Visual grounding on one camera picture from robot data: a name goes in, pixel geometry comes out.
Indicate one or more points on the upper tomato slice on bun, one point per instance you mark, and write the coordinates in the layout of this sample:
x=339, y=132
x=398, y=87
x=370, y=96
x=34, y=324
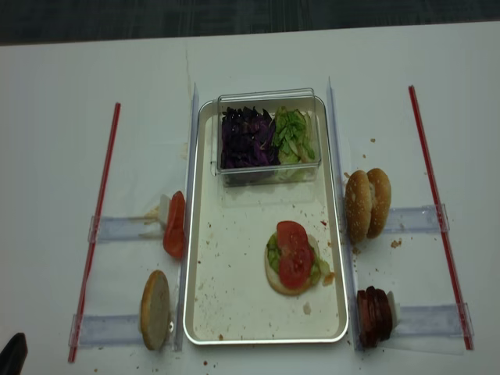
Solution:
x=291, y=236

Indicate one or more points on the tomato slice on bun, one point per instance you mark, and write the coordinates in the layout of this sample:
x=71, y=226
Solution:
x=291, y=236
x=295, y=267

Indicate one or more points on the shredded green lettuce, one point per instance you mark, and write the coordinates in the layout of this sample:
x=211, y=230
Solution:
x=293, y=136

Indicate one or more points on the lower tomato slice on bun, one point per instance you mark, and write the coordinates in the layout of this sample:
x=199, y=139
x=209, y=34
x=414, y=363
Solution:
x=295, y=267

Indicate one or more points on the standing tomato slices left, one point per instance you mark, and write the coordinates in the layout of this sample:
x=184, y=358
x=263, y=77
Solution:
x=173, y=239

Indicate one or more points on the lettuce on bun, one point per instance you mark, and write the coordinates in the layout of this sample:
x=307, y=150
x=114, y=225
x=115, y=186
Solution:
x=327, y=275

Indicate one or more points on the stack of meat patties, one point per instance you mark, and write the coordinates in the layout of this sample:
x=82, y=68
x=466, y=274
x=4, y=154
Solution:
x=374, y=315

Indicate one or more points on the shredded purple cabbage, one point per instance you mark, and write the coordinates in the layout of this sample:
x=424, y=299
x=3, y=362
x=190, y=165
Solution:
x=247, y=139

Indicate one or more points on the clear plastic salad container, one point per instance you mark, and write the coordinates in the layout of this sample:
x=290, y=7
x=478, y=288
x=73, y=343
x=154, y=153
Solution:
x=303, y=99

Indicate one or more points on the cream metal tray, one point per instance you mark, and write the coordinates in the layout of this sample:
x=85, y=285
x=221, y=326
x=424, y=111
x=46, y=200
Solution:
x=229, y=300

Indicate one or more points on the white holder block left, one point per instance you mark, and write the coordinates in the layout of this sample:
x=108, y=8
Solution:
x=163, y=210

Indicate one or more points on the bottom bun on tray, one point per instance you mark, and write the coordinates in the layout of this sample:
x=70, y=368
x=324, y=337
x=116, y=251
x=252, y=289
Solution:
x=271, y=263

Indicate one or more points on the sesame bun front right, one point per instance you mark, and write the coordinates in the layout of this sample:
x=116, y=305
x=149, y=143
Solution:
x=358, y=206

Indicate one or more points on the sesame bun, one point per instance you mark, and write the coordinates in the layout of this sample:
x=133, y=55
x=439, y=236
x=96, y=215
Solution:
x=358, y=206
x=380, y=190

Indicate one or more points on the sesame bun back right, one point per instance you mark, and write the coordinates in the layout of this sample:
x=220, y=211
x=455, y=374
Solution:
x=380, y=190

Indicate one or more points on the standing bun half left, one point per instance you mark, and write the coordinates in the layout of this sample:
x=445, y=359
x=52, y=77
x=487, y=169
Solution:
x=155, y=310

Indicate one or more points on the left red strip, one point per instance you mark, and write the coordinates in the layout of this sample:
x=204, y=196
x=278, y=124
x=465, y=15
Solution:
x=74, y=336

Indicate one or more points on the red strip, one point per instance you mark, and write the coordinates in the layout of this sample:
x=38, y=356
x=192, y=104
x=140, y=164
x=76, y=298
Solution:
x=461, y=305
x=74, y=336

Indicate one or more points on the right red strip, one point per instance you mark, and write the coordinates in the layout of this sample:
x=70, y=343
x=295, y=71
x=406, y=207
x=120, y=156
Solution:
x=461, y=305

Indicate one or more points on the black object bottom left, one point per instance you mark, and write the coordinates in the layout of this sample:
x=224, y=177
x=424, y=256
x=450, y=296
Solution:
x=13, y=355

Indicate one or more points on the left clear vertical rail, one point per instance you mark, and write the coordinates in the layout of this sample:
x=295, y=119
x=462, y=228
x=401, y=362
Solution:
x=183, y=278

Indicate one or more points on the upper left clear rail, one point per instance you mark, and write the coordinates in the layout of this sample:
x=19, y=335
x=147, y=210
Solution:
x=136, y=228

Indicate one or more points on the upper right clear rail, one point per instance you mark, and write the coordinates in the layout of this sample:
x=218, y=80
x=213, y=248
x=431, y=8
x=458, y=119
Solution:
x=423, y=219

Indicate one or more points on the lower left clear rail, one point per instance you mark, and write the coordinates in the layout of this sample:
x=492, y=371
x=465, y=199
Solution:
x=101, y=331

